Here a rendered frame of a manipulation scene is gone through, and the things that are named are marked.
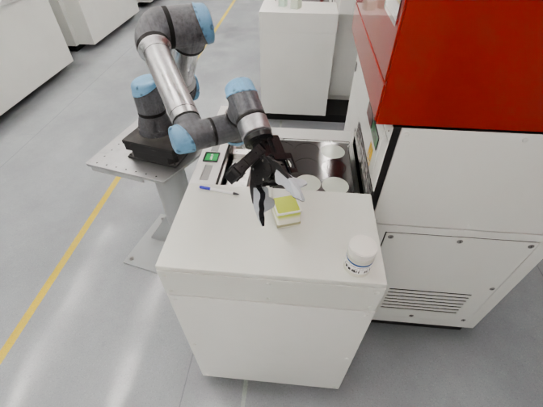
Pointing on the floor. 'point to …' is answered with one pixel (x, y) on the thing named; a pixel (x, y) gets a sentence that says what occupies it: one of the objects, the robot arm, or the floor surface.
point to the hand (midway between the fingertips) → (279, 216)
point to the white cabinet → (271, 339)
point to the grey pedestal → (141, 252)
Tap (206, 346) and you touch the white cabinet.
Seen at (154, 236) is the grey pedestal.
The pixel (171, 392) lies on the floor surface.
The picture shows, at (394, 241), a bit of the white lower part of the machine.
